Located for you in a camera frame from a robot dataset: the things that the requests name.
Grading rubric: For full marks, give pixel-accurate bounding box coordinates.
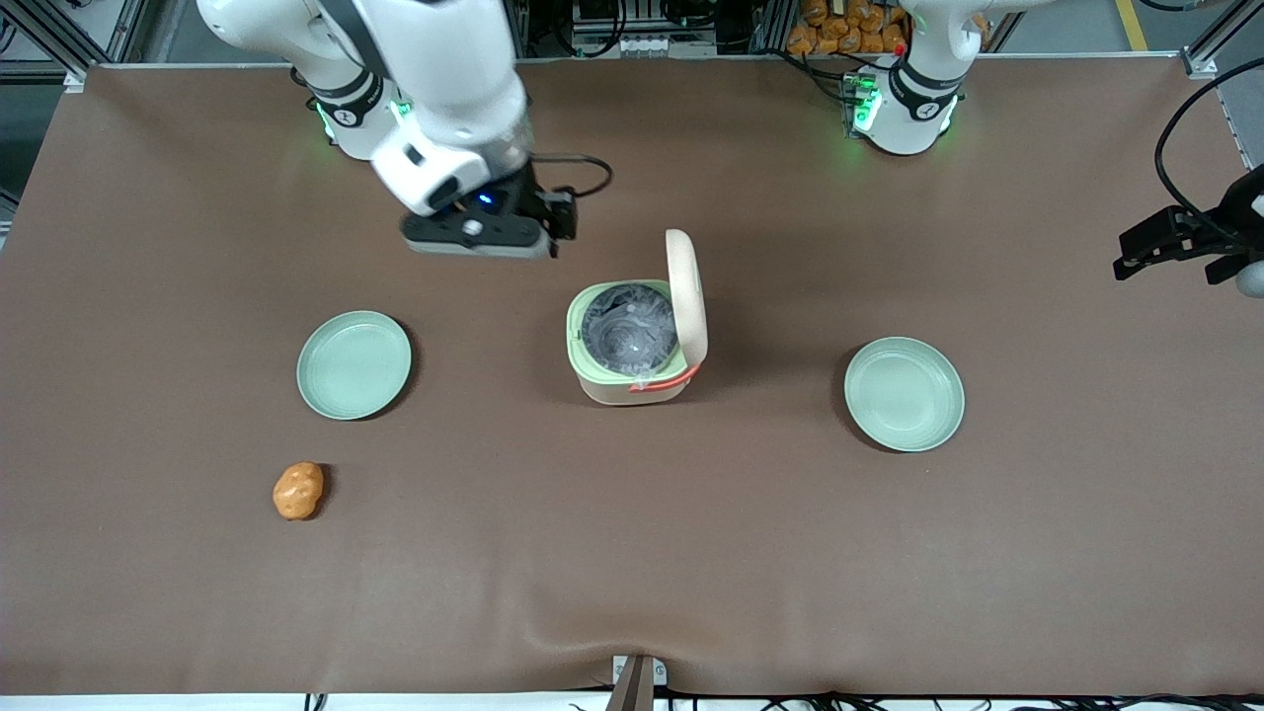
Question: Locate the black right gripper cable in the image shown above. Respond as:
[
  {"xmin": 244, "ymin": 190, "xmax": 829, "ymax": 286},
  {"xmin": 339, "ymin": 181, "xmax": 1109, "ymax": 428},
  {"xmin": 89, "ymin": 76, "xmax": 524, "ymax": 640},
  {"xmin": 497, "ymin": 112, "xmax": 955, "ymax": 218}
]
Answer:
[{"xmin": 531, "ymin": 153, "xmax": 614, "ymax": 199}]

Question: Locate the pile of orange buns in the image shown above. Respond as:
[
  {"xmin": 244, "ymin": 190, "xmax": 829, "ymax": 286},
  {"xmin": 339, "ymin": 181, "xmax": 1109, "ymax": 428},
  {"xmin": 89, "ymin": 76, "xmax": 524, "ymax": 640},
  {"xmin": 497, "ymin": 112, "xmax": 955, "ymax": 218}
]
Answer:
[{"xmin": 787, "ymin": 0, "xmax": 911, "ymax": 56}]

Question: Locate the cream rice cooker orange handle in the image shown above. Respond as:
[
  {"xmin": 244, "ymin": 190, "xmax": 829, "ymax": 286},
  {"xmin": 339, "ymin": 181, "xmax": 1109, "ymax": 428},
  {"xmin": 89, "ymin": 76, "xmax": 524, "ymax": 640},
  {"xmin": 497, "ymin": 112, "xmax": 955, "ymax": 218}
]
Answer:
[{"xmin": 566, "ymin": 228, "xmax": 710, "ymax": 407}]

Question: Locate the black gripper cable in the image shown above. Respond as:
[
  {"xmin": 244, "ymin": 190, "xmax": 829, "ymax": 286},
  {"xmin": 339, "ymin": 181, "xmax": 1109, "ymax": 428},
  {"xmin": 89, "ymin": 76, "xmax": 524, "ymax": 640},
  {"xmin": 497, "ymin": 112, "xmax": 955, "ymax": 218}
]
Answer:
[
  {"xmin": 531, "ymin": 153, "xmax": 614, "ymax": 199},
  {"xmin": 1154, "ymin": 57, "xmax": 1264, "ymax": 248}
]

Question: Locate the brown table mat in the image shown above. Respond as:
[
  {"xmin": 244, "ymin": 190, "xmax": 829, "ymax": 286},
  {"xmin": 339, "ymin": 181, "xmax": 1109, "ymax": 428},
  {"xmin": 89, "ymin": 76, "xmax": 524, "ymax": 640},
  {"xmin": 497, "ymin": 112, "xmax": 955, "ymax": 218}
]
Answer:
[{"xmin": 0, "ymin": 54, "xmax": 1264, "ymax": 698}]

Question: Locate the orange brown potato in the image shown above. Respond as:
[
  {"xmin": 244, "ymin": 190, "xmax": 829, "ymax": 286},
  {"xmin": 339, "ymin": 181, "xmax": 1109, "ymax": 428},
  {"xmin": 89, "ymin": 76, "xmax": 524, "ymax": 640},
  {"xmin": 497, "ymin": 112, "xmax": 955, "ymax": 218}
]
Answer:
[{"xmin": 273, "ymin": 461, "xmax": 325, "ymax": 521}]

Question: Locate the pale green plate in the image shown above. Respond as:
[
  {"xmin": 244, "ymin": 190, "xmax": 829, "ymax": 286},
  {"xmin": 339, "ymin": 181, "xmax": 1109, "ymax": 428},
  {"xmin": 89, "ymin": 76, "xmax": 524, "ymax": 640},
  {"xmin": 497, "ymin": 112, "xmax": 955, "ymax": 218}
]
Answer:
[
  {"xmin": 843, "ymin": 336, "xmax": 966, "ymax": 453},
  {"xmin": 296, "ymin": 310, "xmax": 413, "ymax": 422}
]

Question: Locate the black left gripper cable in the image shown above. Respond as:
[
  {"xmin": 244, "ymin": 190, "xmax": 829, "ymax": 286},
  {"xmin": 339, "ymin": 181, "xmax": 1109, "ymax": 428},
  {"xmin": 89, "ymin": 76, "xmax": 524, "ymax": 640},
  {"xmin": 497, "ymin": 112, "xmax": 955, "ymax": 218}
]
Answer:
[{"xmin": 1154, "ymin": 57, "xmax": 1264, "ymax": 248}]

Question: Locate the aluminium frame post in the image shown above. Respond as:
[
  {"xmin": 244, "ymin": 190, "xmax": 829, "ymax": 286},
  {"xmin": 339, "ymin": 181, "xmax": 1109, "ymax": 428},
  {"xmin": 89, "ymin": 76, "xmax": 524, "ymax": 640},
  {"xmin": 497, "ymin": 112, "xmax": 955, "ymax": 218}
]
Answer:
[{"xmin": 99, "ymin": 0, "xmax": 159, "ymax": 66}]

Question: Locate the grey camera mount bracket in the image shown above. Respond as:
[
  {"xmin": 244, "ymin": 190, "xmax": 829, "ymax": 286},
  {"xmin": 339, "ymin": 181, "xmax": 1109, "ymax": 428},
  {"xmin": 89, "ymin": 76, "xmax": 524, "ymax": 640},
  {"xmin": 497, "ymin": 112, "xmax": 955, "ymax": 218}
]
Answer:
[{"xmin": 607, "ymin": 654, "xmax": 669, "ymax": 711}]

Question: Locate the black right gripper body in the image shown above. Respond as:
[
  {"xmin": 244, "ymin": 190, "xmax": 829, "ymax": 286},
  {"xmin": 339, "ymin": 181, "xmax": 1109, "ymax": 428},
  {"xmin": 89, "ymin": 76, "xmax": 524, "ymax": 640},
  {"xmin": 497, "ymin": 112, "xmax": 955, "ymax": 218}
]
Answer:
[{"xmin": 449, "ymin": 158, "xmax": 556, "ymax": 238}]

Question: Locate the grey inner cooking pot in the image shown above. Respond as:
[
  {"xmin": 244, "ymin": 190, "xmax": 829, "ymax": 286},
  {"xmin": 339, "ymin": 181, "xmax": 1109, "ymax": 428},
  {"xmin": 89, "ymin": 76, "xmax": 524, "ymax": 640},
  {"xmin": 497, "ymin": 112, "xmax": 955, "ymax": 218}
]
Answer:
[{"xmin": 580, "ymin": 283, "xmax": 680, "ymax": 375}]

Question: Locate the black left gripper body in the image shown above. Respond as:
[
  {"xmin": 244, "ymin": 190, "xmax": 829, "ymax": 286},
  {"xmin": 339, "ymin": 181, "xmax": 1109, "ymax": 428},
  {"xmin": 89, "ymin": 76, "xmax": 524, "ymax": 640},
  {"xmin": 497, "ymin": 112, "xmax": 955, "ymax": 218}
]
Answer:
[{"xmin": 1173, "ymin": 166, "xmax": 1264, "ymax": 287}]

